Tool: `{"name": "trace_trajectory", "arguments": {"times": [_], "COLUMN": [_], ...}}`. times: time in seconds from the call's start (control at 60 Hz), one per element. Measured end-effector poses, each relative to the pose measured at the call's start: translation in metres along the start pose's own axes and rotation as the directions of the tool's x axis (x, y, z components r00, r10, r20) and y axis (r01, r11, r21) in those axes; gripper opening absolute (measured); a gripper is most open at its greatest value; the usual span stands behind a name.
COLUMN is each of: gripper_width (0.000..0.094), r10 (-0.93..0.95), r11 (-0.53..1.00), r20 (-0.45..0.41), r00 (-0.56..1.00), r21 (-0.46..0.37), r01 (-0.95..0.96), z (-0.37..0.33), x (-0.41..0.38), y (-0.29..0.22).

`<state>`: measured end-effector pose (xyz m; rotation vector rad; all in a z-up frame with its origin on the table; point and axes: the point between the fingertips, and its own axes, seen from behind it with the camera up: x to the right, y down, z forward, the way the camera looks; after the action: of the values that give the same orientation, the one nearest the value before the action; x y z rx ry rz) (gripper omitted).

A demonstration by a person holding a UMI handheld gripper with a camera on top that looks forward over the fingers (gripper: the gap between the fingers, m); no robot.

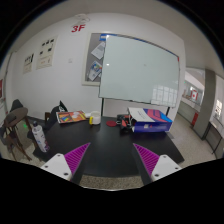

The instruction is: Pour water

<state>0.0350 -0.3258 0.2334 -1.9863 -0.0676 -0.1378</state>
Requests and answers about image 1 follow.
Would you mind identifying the grey pinboard with papers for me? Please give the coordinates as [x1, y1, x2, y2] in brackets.
[82, 33, 106, 86]

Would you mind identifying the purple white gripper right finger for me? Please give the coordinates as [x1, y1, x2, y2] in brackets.
[133, 143, 181, 181]

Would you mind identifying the black chair with cloth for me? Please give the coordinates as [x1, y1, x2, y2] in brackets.
[44, 101, 67, 131]

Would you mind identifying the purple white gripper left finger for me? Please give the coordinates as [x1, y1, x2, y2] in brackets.
[42, 143, 90, 181]

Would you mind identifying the round wooden side table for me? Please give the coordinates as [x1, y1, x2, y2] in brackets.
[2, 106, 38, 162]

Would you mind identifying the blue purple cardboard box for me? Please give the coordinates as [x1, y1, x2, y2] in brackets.
[128, 107, 173, 132]

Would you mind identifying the white wall poster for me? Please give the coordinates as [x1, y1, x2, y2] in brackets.
[23, 54, 34, 74]
[36, 36, 57, 69]

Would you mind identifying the large glass whiteboard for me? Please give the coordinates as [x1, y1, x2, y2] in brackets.
[99, 35, 180, 107]

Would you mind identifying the red round coaster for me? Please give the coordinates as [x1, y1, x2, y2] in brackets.
[106, 120, 117, 127]

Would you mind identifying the red black tool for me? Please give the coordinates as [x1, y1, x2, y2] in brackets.
[116, 114, 132, 131]

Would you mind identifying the colourful rainbow book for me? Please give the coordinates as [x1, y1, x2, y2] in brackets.
[56, 111, 86, 124]

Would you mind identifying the red 3F wall sign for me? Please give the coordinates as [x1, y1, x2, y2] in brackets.
[71, 24, 86, 33]

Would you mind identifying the white wall poster left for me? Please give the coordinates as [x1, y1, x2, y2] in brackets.
[23, 54, 34, 74]

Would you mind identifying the clear plastic water bottle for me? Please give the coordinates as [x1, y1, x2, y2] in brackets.
[32, 121, 49, 152]

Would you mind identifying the white mug yellow handle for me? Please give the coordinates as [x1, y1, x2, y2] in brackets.
[89, 111, 101, 125]

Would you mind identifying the white wall poster right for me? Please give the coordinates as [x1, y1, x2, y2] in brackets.
[36, 36, 57, 69]

